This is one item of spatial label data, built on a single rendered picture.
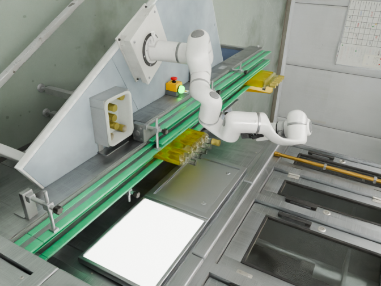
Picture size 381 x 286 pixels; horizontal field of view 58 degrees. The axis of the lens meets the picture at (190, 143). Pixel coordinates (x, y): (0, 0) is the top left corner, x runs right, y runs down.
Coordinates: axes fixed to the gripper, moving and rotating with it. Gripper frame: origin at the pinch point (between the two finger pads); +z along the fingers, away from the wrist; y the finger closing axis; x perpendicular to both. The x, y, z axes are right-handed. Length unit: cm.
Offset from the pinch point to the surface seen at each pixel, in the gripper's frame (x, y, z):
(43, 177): 14, -66, 58
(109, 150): 10, -31, 56
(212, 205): -24.9, -23.0, 14.2
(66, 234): -5, -75, 45
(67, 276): 8, -101, 5
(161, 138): 4.5, -9.1, 42.2
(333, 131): -240, 583, 83
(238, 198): -28.4, -11.0, 7.0
